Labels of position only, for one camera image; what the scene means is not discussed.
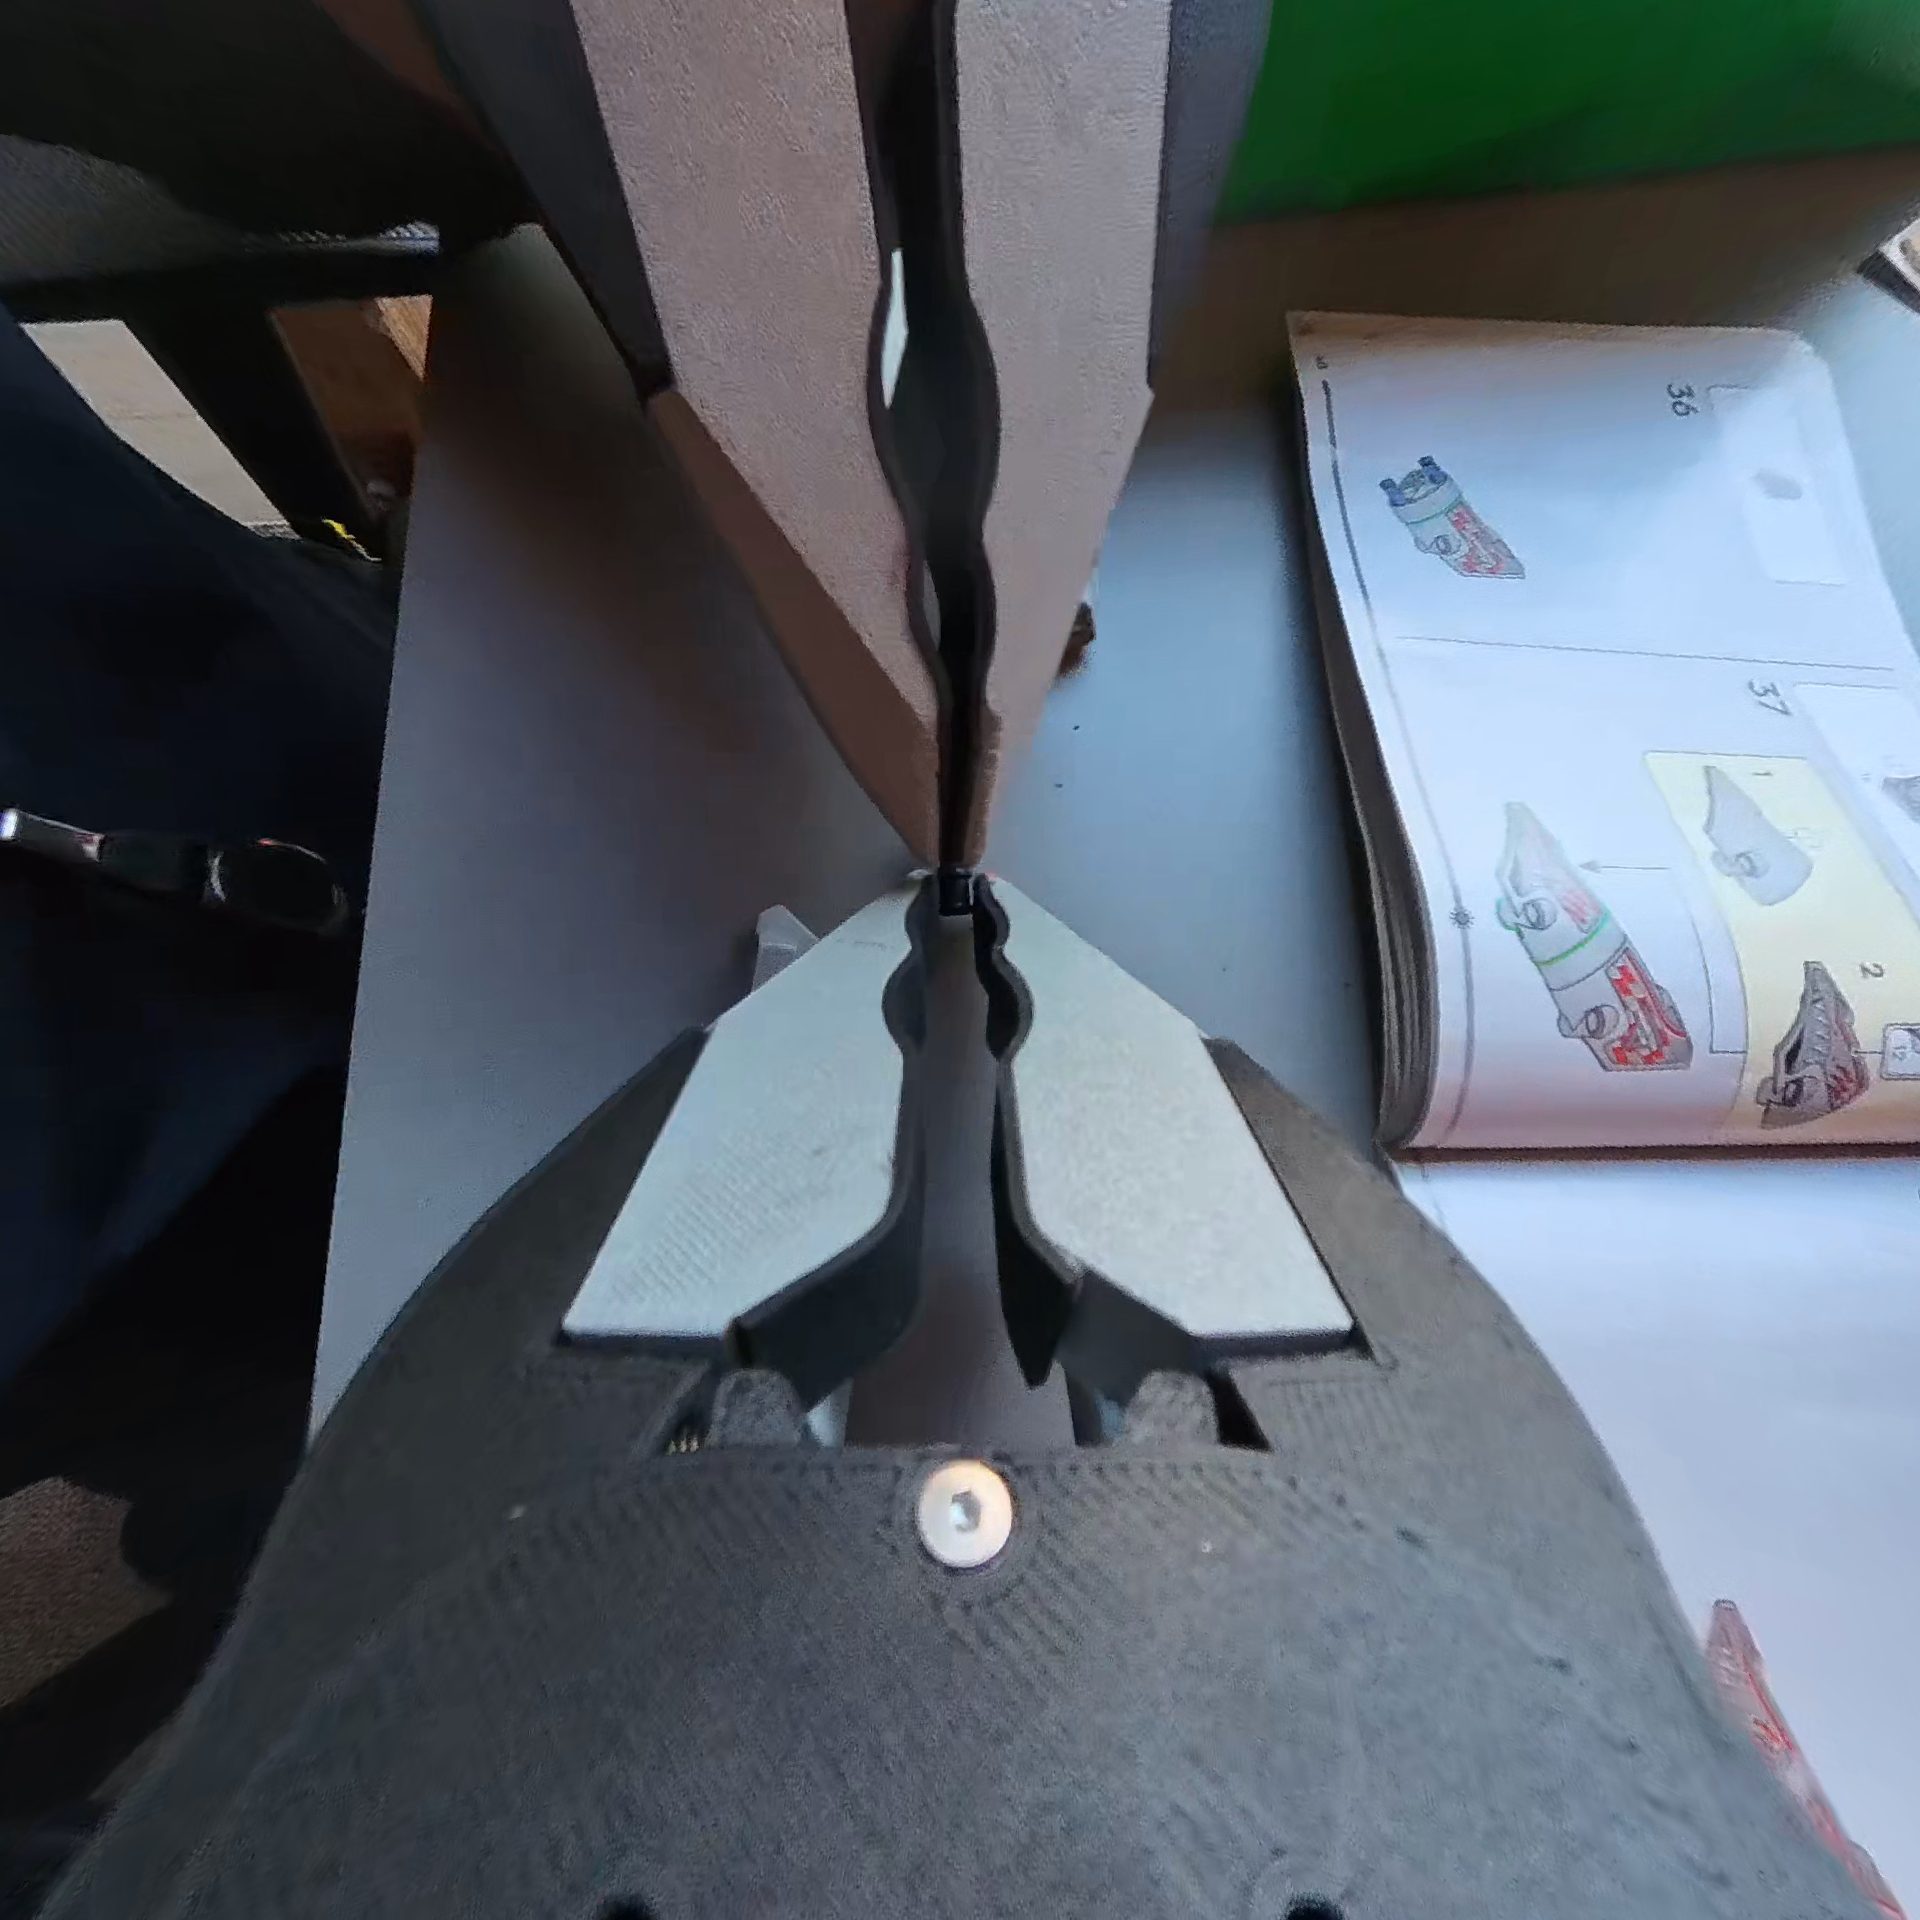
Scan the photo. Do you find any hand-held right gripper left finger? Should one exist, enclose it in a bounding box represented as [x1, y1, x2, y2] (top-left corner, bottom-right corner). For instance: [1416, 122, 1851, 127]
[561, 877, 944, 1412]

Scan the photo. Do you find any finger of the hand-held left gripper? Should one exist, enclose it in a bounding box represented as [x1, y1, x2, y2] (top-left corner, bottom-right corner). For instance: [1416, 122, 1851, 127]
[944, 0, 1277, 872]
[427, 0, 962, 872]

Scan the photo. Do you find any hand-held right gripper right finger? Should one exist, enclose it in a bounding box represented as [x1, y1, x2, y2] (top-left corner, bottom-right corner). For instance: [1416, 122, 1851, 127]
[972, 872, 1363, 1392]

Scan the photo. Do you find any lego instruction booklet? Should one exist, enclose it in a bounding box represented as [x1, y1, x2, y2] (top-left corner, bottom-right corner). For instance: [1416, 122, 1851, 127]
[1288, 305, 1920, 1906]

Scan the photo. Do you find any green board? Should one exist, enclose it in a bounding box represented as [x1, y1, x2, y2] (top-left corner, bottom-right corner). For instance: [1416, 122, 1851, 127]
[1211, 0, 1920, 230]

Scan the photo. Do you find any black chair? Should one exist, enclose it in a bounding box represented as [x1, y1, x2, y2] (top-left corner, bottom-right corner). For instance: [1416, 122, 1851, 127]
[0, 221, 452, 558]

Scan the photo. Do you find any black strap with buckle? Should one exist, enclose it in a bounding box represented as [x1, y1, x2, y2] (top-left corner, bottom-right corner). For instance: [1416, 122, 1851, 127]
[0, 807, 356, 935]

